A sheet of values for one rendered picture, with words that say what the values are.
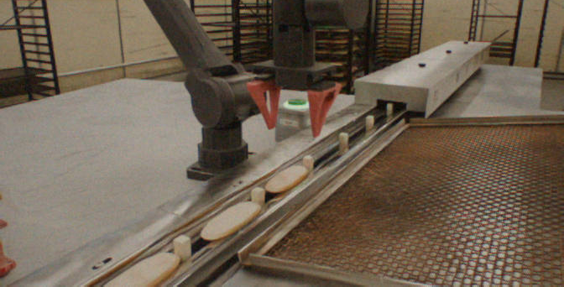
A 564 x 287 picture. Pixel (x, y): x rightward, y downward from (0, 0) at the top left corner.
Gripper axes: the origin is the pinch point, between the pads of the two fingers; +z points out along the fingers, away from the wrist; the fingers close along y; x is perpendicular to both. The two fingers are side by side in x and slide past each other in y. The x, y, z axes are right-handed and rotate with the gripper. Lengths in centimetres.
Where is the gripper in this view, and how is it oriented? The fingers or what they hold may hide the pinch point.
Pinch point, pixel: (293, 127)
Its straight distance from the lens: 61.4
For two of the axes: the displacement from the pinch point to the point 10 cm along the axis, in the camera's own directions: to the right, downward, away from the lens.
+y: 8.6, 1.5, -4.9
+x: 5.2, -2.5, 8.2
